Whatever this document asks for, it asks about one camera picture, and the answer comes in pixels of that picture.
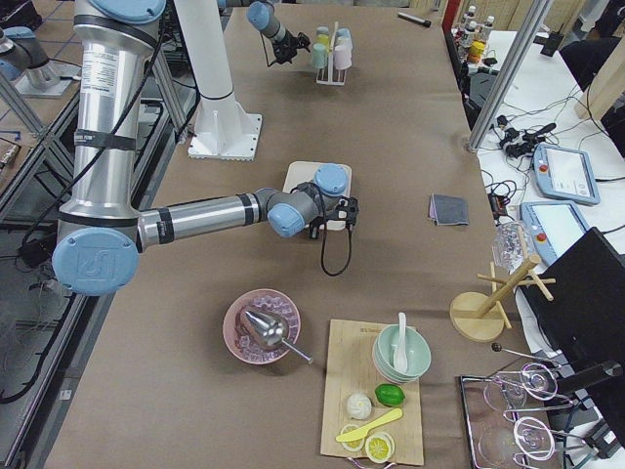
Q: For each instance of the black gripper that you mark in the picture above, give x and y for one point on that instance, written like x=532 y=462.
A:
x=289 y=45
x=316 y=230

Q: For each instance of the green cup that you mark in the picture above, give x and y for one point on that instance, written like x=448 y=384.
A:
x=319 y=56

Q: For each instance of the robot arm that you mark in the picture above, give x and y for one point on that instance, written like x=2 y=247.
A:
x=101 y=234
x=260 y=14

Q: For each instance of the yellow cup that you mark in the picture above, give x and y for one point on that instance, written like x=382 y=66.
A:
x=322 y=39

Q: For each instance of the pale green-white cup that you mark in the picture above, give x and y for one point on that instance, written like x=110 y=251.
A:
x=345 y=41

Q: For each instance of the light blue cup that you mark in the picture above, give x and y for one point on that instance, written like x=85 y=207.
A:
x=343 y=32

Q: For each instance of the pink cup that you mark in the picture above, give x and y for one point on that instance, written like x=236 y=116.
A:
x=342 y=57

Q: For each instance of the white cup rack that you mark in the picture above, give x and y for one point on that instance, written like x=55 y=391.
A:
x=329 y=75

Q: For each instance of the cream rabbit tray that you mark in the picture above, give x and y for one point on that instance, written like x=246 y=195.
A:
x=298 y=176

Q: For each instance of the clear glass cup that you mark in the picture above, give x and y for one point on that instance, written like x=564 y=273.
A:
x=511 y=245

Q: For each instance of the black glass holder tray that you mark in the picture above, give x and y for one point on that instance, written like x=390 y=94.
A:
x=524 y=418

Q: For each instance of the grey folded cloth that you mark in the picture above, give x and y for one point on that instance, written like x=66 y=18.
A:
x=446 y=210

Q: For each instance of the metal ice scoop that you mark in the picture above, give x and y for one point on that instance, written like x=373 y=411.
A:
x=270 y=331

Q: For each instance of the pink ice bowl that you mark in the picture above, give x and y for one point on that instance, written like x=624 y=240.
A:
x=241 y=343

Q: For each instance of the white ceramic spoon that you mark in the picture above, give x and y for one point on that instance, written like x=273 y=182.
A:
x=400 y=356

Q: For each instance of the wooden mug tree stand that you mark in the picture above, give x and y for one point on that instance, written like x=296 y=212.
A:
x=481 y=317

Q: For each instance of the green lime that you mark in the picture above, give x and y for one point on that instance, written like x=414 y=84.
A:
x=389 y=394

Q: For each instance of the bamboo cutting board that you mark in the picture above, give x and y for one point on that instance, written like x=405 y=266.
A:
x=350 y=369

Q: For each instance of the white steamed bun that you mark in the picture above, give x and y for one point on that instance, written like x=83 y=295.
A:
x=358 y=406

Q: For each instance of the near teach pendant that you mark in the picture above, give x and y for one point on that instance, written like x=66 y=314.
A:
x=554 y=226

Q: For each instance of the teach pendant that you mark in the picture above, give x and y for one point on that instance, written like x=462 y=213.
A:
x=554 y=226
x=565 y=174

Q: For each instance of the far teach pendant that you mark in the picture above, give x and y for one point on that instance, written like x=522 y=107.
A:
x=565 y=174

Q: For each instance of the yellow plastic knife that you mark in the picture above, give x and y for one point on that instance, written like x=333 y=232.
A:
x=362 y=431

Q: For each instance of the black monitor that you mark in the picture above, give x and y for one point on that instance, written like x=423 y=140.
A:
x=585 y=318

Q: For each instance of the aluminium frame post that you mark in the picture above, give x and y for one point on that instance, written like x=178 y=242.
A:
x=508 y=71

